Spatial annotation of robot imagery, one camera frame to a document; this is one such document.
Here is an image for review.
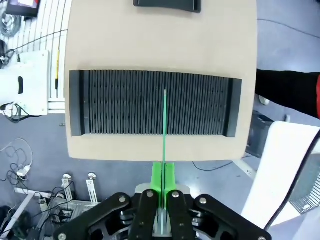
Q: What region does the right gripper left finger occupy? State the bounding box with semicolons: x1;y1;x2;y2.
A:
53;161;164;240

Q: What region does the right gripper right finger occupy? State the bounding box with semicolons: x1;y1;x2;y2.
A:
162;161;273;240

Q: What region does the green circuit board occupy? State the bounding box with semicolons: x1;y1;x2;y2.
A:
161;89;169;237

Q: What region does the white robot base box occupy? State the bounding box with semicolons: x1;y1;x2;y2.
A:
0;49;49;117

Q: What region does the black ESD tray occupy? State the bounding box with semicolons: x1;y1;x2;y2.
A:
133;0;202;14

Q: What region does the black slotted PCB rack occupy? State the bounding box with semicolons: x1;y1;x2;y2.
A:
69;69;243;138

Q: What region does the white table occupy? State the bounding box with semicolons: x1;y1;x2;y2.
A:
246;121;320;231

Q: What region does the grey mesh basket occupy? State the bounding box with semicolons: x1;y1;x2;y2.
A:
289;172;320;215

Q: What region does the person in red jacket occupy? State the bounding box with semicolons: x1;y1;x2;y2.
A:
256;69;320;119

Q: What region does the white slatted panel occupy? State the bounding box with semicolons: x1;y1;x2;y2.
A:
9;0;70;110

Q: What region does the small black screen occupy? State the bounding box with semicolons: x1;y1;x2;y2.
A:
5;0;41;16

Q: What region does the black floor cable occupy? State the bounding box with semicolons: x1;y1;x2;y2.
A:
191;159;235;172

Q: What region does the aluminium frame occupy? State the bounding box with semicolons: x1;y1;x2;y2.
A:
13;172;101;240

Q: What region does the white floor cable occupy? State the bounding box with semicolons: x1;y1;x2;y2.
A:
0;138;35;181

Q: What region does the yellow handled tool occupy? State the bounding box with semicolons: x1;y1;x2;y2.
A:
54;49;61;90

